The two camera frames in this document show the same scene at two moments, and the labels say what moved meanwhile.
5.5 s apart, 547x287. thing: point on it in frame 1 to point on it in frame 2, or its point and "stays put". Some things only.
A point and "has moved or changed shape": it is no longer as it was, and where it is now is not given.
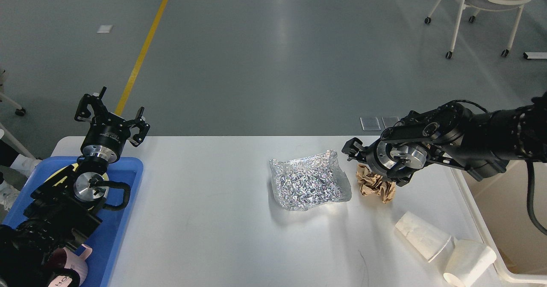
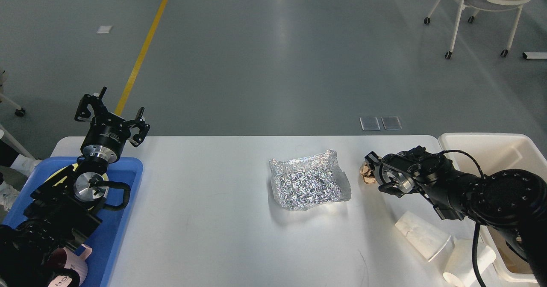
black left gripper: (104, 140) stays put
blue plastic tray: (105, 241) stays put
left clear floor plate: (370, 123) stays put
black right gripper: (385, 156) to (404, 169)
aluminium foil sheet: (309, 180) stays put
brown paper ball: (370, 183) has moved or changed shape
